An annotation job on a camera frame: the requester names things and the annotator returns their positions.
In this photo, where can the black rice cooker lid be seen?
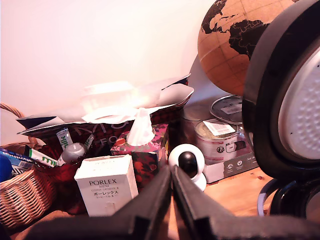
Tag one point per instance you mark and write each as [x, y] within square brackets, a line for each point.
[262, 75]

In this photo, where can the floral tissue box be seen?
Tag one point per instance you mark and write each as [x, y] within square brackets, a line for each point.
[147, 160]

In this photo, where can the white Porlex box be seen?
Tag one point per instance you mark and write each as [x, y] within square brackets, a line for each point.
[105, 185]

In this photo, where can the white and grey carton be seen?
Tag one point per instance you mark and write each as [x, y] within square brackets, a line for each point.
[232, 167]

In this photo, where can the white labelled tin can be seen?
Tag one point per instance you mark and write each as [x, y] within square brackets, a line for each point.
[212, 147]

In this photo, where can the white tissue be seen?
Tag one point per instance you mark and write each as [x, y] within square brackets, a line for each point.
[140, 130]

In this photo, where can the green and white sachet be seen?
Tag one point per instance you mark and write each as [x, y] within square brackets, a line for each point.
[42, 156]
[88, 142]
[63, 140]

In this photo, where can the round metal tin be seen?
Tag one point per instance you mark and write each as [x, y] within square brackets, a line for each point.
[195, 112]

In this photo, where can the grey capped bottle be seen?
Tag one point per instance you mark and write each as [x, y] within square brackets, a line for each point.
[73, 151]

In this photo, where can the round silver tin lid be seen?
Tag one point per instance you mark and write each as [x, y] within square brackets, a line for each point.
[225, 107]

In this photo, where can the wicker basket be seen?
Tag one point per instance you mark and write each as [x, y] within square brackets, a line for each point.
[22, 195]

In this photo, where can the cork world globe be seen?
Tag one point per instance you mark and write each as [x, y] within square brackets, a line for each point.
[220, 62]

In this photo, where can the blue printed box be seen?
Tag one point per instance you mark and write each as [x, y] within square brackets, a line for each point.
[17, 158]

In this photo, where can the blue ball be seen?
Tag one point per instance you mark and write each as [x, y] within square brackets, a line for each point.
[5, 170]

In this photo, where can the white round security camera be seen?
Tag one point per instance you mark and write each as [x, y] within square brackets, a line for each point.
[175, 155]

